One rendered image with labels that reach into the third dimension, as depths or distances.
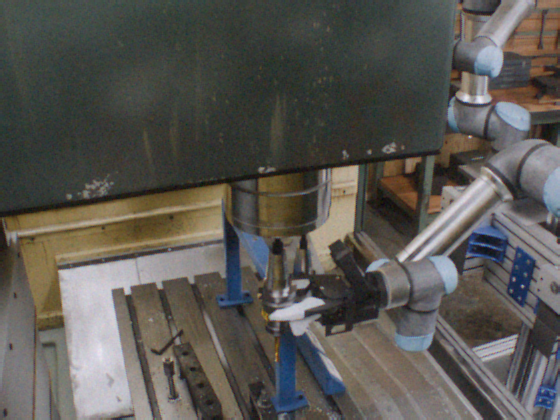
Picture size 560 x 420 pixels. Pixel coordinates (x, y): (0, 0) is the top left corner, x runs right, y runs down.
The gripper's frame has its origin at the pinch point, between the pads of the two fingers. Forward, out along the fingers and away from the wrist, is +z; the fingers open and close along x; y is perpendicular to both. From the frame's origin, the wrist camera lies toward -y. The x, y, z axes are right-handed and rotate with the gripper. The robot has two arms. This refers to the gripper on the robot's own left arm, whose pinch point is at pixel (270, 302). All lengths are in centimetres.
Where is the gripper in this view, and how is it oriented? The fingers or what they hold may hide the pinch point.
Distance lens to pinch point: 100.8
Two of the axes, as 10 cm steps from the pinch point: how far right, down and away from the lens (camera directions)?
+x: -3.3, -4.4, 8.4
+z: -9.4, 1.4, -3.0
